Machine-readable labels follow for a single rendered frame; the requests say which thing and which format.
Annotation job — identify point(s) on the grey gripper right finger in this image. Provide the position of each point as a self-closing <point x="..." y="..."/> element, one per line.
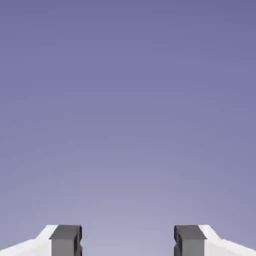
<point x="193" y="242"/>

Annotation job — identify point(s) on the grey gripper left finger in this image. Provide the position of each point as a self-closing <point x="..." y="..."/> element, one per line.
<point x="62" y="242"/>

